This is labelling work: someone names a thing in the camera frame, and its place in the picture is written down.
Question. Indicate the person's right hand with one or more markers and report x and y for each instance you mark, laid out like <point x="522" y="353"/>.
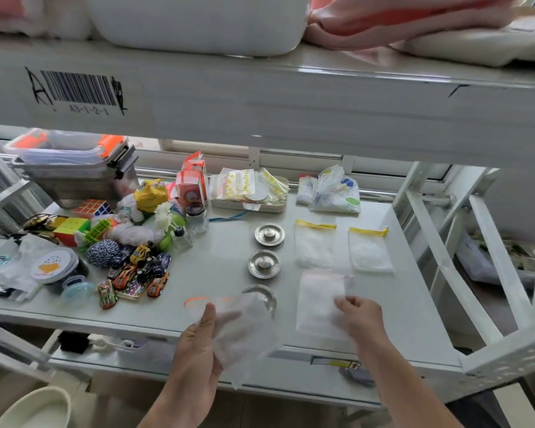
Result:
<point x="365" y="320"/>

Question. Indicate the person's left hand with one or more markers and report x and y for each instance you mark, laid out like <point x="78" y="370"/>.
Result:
<point x="194" y="356"/>

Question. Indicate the person's right thumb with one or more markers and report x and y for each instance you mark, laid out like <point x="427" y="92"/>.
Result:
<point x="345" y="303"/>

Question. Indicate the person's left thumb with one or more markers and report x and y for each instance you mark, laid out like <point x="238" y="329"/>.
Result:
<point x="208" y="320"/>

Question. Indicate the clear zip bag red seal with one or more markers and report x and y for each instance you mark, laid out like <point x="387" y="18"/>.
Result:
<point x="319" y="303"/>

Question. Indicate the clear zip bag orange seal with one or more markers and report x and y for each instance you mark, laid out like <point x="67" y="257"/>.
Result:
<point x="245" y="334"/>

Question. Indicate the person's left forearm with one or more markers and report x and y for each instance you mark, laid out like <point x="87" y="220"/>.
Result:
<point x="178" y="407"/>

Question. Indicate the person's right forearm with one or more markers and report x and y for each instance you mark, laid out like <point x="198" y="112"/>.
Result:
<point x="401" y="387"/>

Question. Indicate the clear zip bag yellow seal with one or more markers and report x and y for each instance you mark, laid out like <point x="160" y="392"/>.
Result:
<point x="369" y="254"/>
<point x="314" y="245"/>

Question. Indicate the yellow shelf label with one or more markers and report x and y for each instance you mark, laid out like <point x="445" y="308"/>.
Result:
<point x="336" y="363"/>

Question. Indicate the round metal lid with knob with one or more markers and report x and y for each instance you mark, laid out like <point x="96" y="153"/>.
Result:
<point x="264" y="264"/>
<point x="269" y="234"/>
<point x="267" y="295"/>

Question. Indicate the small bottle black cap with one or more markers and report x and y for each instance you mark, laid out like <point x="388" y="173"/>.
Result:
<point x="182" y="239"/>

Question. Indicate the pile of toy cars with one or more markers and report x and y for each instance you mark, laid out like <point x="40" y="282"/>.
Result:
<point x="136" y="274"/>

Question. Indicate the glass jar black lid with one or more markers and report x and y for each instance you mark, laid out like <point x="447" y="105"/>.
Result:
<point x="197" y="218"/>

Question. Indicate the blue ribbon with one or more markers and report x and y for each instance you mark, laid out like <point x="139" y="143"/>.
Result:
<point x="227" y="217"/>

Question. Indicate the patterned plastic bags bundle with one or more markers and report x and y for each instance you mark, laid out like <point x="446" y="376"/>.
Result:
<point x="332" y="191"/>

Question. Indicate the white artificial flower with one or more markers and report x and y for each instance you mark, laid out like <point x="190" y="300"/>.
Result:
<point x="163" y="214"/>

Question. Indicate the white mesh pouch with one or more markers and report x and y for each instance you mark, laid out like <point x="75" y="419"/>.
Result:
<point x="131" y="234"/>

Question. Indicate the blue white yarn ball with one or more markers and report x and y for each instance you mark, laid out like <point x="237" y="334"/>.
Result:
<point x="101" y="254"/>

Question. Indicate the white tray with packets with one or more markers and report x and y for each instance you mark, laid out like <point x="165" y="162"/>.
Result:
<point x="245" y="191"/>

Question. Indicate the red white small box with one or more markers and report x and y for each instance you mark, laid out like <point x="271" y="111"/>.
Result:
<point x="191" y="187"/>

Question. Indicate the clear blue round container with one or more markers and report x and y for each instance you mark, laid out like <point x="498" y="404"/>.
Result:
<point x="76" y="291"/>

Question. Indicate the yellow plush toy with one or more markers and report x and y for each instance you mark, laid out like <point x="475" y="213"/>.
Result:
<point x="150" y="196"/>

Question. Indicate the black fuzzy object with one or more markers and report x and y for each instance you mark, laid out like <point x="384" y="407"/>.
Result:
<point x="73" y="342"/>

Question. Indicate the green plastic puzzle toy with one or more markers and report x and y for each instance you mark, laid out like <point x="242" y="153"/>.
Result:
<point x="97" y="230"/>

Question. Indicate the clear bag with papers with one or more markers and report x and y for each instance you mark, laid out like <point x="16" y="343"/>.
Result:
<point x="495" y="258"/>

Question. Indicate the colourful puzzle cube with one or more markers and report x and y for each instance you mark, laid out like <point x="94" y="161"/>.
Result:
<point x="92" y="208"/>

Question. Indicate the yellow green puzzle cube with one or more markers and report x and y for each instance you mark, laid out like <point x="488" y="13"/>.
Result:
<point x="71" y="229"/>

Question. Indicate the round white tin yellow print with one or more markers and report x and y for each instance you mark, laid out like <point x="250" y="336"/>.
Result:
<point x="53" y="265"/>

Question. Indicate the grey storage box black latches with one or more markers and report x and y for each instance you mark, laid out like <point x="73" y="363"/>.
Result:
<point x="80" y="180"/>

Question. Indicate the white bowl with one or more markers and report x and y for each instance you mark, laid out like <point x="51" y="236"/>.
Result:
<point x="35" y="410"/>

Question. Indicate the dark sunglasses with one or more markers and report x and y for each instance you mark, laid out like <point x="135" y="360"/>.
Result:
<point x="39" y="221"/>

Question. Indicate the white plastic bag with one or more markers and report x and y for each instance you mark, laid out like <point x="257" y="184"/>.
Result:
<point x="18" y="267"/>

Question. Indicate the white metal shelf rack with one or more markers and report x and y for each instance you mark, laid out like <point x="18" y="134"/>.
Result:
<point x="294" y="111"/>

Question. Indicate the clear storage box orange latches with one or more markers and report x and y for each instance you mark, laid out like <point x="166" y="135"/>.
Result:
<point x="58" y="147"/>

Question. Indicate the barcode label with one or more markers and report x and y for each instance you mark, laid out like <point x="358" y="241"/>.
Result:
<point x="78" y="89"/>

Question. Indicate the pink folded cloth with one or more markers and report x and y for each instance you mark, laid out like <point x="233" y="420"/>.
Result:
<point x="401" y="17"/>

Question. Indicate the white folded cloth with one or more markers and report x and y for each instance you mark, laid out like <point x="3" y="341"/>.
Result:
<point x="486" y="44"/>

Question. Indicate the white plastic bin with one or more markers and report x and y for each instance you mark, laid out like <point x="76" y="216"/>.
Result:
<point x="196" y="22"/>

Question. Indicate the pink white soft bundle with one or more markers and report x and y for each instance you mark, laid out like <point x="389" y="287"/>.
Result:
<point x="31" y="15"/>

